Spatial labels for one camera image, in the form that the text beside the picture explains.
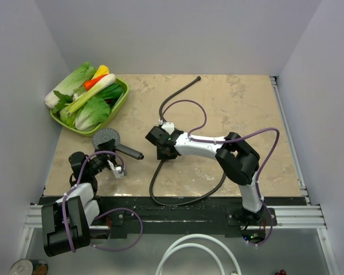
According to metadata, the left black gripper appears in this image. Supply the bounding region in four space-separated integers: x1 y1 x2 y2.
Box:
87 139 118 176

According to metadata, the grey shower head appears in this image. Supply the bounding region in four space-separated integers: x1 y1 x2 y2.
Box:
92 128 144 160

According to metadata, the black shower hose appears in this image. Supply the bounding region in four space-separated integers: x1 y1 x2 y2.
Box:
149 75 227 206

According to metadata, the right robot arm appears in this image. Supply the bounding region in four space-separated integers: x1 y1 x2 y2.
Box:
146 125 264 225

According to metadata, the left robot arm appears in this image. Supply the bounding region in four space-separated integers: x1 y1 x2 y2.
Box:
41 138 126 257

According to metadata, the green lettuce toy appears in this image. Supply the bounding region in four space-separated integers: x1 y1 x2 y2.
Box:
60 97 111 131

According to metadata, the dark green vegetable toy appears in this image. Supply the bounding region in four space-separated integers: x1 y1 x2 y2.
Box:
96 83 124 100

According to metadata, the green plastic tray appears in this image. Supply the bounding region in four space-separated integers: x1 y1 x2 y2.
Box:
49 78 130 137

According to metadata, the white leek toy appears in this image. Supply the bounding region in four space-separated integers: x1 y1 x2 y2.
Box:
65 73 116 114

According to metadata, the orange carrot toy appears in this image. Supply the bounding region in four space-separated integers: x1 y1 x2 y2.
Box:
83 74 106 91

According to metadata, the napa cabbage toy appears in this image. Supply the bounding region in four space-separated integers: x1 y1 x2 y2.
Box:
45 62 96 109

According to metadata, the yellow pepper toy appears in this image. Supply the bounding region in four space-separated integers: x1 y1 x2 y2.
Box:
92 65 110 80

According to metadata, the tin can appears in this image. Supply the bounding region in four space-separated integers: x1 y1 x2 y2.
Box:
8 259 49 275

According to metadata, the red small object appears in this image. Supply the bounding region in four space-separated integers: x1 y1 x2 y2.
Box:
275 269 287 275

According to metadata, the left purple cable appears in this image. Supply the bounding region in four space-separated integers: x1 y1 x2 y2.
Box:
61 150 143 253

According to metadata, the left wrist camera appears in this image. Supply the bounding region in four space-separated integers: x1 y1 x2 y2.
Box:
107 160 127 179

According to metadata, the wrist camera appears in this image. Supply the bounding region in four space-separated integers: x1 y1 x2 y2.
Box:
158 119 175 135
107 160 127 179

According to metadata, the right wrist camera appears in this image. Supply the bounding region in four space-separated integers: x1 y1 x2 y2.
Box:
158 119 175 135

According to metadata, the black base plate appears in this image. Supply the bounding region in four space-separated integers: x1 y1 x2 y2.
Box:
40 196 307 239

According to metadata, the white hose loop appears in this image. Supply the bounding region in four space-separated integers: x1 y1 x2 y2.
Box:
155 234 242 275

